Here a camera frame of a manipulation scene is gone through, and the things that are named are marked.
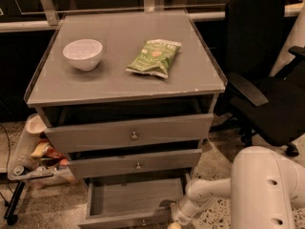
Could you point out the white ceramic bowl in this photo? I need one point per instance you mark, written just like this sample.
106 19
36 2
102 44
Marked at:
83 54

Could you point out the soda can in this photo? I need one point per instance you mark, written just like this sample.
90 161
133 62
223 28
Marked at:
19 170

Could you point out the red snack packet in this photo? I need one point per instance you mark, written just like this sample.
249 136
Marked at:
52 153

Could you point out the grey drawer cabinet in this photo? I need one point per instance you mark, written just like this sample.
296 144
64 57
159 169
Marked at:
66 96

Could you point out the clear plastic snack bin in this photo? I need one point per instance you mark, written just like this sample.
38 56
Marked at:
35 161

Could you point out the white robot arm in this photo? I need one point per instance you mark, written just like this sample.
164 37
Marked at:
263 188

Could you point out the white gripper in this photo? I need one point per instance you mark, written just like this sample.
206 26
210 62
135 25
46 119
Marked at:
178 211

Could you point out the yellow snack packet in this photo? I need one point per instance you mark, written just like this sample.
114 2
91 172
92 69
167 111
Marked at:
40 149

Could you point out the black office chair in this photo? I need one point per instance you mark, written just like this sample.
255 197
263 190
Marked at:
265 105

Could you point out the white cup in bin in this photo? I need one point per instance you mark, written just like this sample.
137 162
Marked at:
35 124

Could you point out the grey drawer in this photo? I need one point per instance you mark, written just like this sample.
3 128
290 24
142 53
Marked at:
89 137
123 165
125 202

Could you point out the green chip bag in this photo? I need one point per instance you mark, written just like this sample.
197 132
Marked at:
155 58

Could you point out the black stand leg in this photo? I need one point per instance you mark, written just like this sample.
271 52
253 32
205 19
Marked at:
9 216

